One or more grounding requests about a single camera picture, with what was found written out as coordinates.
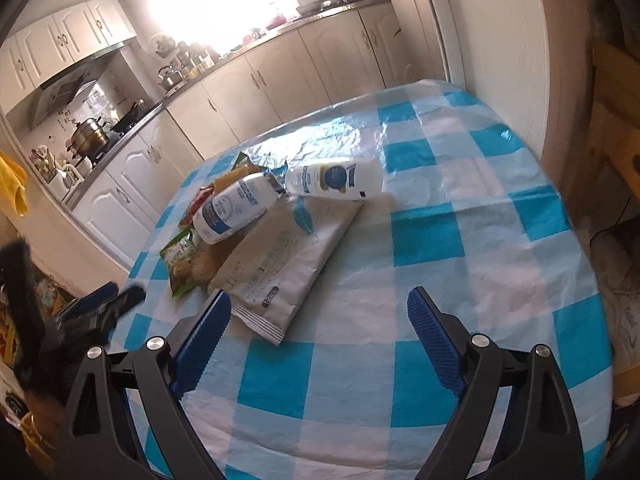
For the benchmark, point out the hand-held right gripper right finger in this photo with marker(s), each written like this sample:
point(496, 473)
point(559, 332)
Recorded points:
point(435, 347)

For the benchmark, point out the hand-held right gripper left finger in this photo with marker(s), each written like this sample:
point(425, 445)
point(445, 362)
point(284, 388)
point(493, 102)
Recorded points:
point(200, 347)

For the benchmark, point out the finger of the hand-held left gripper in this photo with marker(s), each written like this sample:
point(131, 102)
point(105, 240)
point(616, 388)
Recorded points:
point(95, 296)
point(127, 299)

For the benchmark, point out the green snack wrapper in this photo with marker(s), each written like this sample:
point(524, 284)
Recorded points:
point(177, 260)

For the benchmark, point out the brown oval bread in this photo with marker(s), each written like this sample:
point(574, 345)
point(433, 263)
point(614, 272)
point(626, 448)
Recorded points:
point(205, 265)

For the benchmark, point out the red snack packet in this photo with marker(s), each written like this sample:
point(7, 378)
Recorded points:
point(197, 203)

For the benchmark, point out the grey white snack bag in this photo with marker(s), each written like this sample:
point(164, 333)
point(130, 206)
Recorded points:
point(285, 260)

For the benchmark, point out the white bottle with blue label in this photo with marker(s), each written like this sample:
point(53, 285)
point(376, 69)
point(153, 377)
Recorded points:
point(230, 212)
point(340, 177)

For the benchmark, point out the yellow snack packet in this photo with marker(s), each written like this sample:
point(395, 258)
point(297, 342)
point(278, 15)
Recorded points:
point(235, 177)

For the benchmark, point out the blue checked tablecloth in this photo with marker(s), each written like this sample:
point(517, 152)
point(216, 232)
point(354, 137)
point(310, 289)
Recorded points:
point(450, 240)

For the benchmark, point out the white mug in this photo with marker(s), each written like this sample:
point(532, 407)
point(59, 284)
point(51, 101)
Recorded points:
point(65, 180)

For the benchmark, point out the yellow cloth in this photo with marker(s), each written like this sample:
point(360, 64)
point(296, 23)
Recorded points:
point(12, 187)

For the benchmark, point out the steel steamer pot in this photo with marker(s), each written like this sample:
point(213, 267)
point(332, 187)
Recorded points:
point(89, 136)

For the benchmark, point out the dark kitchen countertop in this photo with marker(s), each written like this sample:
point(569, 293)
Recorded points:
point(145, 115)

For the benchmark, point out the black frying pan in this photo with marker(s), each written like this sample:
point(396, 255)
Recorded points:
point(131, 114)

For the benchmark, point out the pale printed sack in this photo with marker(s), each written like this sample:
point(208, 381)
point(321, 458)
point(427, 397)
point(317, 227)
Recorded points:
point(617, 305)

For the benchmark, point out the steel range hood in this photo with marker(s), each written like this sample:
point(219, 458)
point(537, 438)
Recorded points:
point(70, 87)

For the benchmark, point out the steel kettle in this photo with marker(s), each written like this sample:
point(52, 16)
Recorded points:
point(170, 78)

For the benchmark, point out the row of condiment bottles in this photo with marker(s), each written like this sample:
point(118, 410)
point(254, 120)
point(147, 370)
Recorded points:
point(197, 61)

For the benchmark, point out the white upper kitchen cabinets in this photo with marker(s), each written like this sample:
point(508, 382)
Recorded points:
point(65, 40)

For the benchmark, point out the white base kitchen cabinets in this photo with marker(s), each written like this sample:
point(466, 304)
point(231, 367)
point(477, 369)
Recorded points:
point(280, 75)

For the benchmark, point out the brown cardboard box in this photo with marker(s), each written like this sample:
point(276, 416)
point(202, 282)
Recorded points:
point(617, 125)

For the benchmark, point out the kitchen window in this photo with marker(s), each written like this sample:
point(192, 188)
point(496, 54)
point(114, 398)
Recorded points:
point(215, 0)

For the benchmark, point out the red bowl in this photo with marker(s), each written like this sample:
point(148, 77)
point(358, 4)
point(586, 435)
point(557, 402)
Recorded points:
point(276, 20)

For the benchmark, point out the tall grey refrigerator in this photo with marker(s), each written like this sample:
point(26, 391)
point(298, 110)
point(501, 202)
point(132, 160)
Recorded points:
point(440, 20)

